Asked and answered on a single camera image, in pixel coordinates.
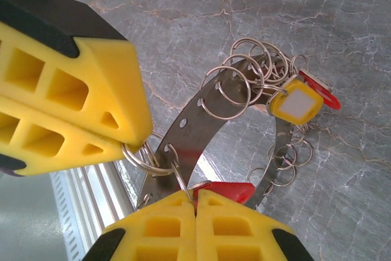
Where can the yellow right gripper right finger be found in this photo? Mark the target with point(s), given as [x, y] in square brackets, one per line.
[262, 242]

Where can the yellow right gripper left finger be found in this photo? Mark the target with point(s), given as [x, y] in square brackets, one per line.
[137, 242]

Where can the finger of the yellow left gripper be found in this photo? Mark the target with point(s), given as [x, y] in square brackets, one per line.
[73, 157]
[100, 68]

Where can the red plastic key tag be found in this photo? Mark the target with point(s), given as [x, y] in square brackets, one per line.
[232, 190]
[330, 99]

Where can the yellow plastic key tag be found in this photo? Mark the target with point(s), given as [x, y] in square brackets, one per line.
[297, 105]

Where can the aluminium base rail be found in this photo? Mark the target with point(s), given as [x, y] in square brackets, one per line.
[104, 187]

